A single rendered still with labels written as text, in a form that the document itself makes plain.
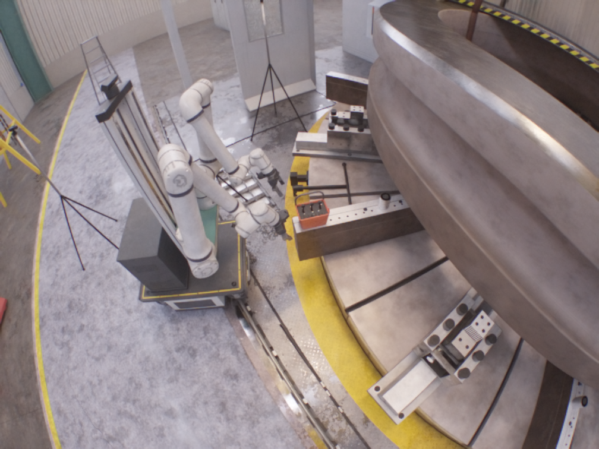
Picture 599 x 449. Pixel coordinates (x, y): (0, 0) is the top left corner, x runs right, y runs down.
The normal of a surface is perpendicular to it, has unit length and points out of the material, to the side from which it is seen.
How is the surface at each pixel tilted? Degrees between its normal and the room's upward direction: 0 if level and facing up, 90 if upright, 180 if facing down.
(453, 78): 45
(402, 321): 0
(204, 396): 0
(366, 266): 0
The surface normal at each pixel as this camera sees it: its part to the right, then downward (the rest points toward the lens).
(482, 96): -0.70, -0.19
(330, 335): -0.06, -0.59
